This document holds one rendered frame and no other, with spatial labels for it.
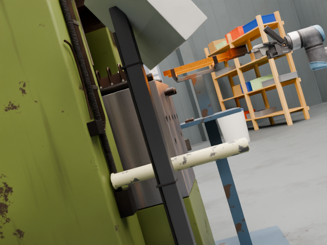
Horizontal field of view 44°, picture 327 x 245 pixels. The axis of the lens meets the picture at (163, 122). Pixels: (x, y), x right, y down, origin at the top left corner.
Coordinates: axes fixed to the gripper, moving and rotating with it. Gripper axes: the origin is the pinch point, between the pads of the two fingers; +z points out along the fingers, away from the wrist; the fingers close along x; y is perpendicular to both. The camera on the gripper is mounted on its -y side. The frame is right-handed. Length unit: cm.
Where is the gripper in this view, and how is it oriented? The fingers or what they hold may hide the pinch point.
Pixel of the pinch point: (249, 50)
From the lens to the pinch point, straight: 212.4
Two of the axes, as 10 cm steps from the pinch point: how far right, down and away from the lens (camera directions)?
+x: 0.7, -0.2, 10.0
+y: 2.8, 9.6, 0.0
